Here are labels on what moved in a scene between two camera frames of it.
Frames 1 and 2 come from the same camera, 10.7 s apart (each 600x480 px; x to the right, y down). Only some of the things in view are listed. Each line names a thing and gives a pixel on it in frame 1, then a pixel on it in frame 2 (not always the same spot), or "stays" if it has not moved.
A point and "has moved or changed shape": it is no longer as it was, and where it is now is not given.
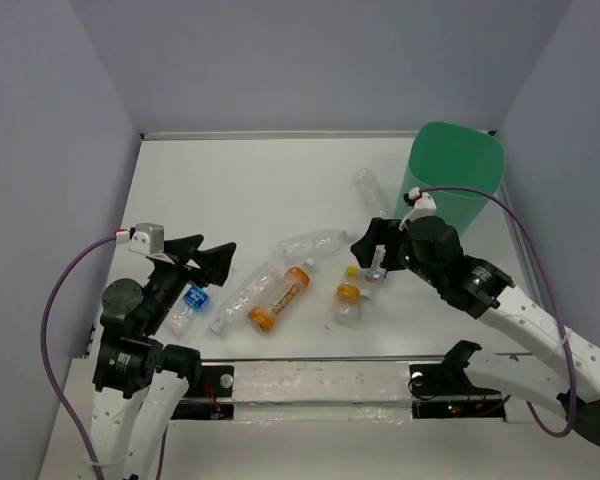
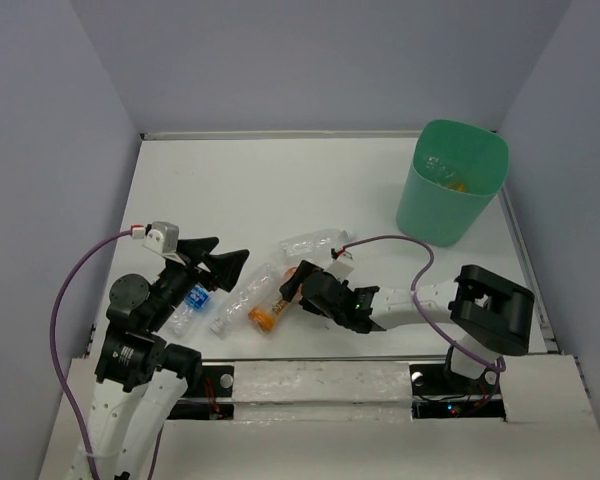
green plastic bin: (446, 154) stays
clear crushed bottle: (311, 243) stays
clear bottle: (372, 198) to (439, 166)
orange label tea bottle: (295, 281) stays
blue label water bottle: (196, 299) stays
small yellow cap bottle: (348, 298) has moved or changed shape
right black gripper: (379, 230) to (290, 285)
